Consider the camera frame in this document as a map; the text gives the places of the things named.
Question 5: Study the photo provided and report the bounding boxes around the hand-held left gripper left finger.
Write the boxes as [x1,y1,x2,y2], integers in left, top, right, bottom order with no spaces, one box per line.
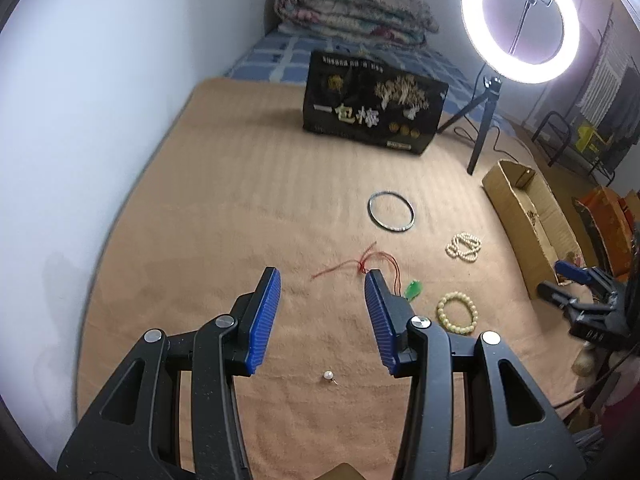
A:
[57,266,282,480]

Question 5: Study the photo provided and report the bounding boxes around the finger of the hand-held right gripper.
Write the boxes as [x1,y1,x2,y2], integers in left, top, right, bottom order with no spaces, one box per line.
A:
[537,282,582,312]
[554,260,608,287]

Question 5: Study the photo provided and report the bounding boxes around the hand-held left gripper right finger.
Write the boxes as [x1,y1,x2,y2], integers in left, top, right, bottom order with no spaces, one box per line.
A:
[364,269,586,480]

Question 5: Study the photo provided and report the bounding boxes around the person's right forearm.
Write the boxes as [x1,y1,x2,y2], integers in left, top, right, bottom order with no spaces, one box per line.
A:
[584,347,640,441]

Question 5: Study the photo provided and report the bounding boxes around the person's right hand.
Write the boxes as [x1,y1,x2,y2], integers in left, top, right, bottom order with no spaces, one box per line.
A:
[572,346,602,377]

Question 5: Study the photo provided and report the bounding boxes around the orange box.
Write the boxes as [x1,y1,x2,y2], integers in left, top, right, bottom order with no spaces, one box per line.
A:
[572,186,640,282]

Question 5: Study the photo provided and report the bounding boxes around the open cardboard box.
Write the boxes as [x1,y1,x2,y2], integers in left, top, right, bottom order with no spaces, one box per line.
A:
[482,159,584,301]

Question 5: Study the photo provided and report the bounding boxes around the silver bangle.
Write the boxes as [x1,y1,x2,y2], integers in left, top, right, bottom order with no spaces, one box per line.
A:
[368,191,416,233]

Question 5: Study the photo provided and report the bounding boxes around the yellow container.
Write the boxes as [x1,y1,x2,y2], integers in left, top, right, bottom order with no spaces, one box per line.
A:
[575,125,604,154]

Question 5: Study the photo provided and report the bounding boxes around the black metal chair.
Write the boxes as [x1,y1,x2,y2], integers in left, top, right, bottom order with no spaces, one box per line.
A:
[531,111,617,184]

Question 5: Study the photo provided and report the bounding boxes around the black tripod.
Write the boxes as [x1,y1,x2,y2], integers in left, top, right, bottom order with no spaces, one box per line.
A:
[437,75,504,176]

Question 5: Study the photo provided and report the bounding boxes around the white fringed hanging cloth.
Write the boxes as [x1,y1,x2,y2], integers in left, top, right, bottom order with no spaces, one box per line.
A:
[579,40,632,127]

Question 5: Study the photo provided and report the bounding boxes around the black printed box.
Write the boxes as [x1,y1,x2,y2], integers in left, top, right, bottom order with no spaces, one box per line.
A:
[301,50,447,155]

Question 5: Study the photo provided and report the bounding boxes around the blue checked bedsheet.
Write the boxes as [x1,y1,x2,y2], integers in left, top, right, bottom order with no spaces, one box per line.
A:
[222,29,517,137]

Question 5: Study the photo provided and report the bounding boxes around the folded floral quilt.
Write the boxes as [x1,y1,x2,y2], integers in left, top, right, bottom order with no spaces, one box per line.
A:
[272,0,440,51]

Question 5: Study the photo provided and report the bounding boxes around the green pendant on red cord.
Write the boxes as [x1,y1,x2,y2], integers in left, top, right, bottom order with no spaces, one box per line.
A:
[310,242,425,304]

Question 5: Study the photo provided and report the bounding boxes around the pale yellow bead bracelet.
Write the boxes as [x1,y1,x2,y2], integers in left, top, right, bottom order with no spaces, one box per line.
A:
[436,291,479,336]

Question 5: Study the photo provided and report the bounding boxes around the white pearl necklace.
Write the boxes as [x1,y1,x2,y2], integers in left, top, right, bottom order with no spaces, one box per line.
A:
[446,231,482,263]

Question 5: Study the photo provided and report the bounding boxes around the black cable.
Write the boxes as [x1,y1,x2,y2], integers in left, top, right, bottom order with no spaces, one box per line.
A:
[452,127,532,162]

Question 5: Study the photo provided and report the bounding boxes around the ring light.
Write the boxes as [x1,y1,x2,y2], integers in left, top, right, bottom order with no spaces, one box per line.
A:
[460,0,581,85]

